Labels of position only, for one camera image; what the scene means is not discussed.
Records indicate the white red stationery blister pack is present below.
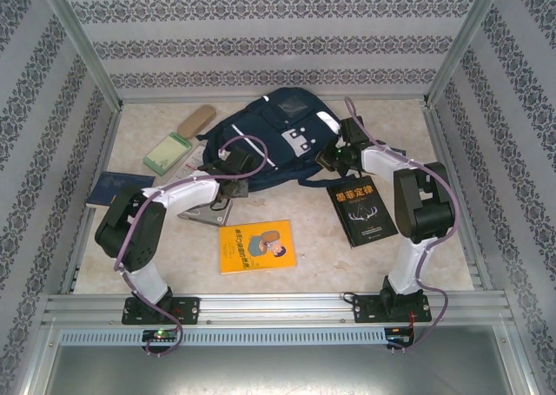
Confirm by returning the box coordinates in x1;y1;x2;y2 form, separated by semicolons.
175;145;208;180

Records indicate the grey pen gift box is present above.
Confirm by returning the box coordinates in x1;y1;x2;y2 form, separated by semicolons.
176;199;234;227

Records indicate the green notepad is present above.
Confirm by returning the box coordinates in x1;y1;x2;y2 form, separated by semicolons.
142;133;193;177

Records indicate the tan oval pencil case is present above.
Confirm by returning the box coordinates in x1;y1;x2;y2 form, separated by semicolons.
176;104;217;136

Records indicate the navy blue backpack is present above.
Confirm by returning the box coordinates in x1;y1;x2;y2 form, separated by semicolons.
197;86;364;193

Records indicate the dark book with white print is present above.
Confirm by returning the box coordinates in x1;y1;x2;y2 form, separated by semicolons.
326;175;400;248

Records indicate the yellow cartoon cover book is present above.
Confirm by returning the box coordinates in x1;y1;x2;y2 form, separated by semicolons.
218;220;298;275

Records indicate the blue book with yellow label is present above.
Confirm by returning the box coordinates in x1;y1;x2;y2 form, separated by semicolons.
85;171;156;209

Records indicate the grey sheet metal panel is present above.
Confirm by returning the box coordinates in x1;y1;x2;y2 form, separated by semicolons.
43;345;529;395

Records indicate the thin aluminium frame rail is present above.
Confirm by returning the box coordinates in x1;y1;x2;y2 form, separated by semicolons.
119;94;431;106

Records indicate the wide aluminium mounting rail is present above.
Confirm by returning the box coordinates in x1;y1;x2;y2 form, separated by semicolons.
41;293;509;326

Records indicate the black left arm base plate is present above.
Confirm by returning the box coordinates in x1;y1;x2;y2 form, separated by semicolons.
121;296;202;326

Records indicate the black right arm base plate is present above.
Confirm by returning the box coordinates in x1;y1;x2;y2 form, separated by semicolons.
352;293;432;326

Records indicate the slotted grey cable duct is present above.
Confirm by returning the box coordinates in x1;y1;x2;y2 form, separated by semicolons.
58;328;390;346

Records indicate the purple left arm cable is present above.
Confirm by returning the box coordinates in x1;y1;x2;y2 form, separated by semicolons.
113;135;268;359

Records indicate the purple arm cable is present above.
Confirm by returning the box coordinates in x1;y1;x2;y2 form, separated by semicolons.
113;135;268;359
344;95;461;352

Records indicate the aluminium corner post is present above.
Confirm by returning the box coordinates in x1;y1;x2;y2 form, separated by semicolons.
34;0;125;112
421;0;509;109

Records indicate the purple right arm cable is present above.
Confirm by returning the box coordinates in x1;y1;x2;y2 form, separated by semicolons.
344;95;461;352

